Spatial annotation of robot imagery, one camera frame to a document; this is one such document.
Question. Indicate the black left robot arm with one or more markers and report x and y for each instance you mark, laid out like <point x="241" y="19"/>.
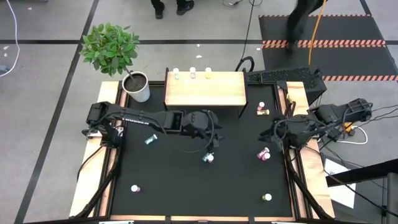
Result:
<point x="140" y="119"/>

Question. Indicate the black hazard-striped floor mat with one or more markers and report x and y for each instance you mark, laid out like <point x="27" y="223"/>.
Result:
<point x="342" y="28"/>

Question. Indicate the black metal beam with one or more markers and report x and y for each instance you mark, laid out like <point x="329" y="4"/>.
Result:
<point x="367" y="172"/>

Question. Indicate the black diagonal frame strut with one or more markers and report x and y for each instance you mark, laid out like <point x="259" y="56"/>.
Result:
<point x="308" y="193"/>
<point x="96" y="193"/>

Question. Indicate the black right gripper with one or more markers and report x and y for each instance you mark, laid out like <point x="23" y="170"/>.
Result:
<point x="286" y="132"/>

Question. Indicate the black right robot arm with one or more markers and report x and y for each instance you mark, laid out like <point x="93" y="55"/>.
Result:
<point x="335" y="112"/>

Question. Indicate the wooden shelf black frame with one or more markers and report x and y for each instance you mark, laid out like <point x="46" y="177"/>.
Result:
<point x="205" y="88"/>

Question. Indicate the white plant pot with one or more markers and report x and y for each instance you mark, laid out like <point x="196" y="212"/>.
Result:
<point x="141" y="93"/>

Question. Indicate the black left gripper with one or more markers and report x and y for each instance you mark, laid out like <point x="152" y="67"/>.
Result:
<point x="202" y="124"/>

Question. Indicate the person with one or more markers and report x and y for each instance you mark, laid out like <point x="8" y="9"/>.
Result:
<point x="298" y="18"/>
<point x="158" y="7"/>

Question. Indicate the green leafy plant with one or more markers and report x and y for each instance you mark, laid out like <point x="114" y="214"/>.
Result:
<point x="109" y="46"/>

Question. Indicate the light pink pill bottle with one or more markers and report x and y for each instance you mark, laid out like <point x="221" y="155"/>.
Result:
<point x="263" y="153"/>

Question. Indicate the white paper sheet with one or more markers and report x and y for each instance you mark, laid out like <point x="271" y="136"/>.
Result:
<point x="342" y="193"/>

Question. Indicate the wooden table side board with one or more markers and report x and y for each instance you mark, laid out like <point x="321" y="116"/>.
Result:
<point x="84" y="186"/>
<point x="317" y="186"/>

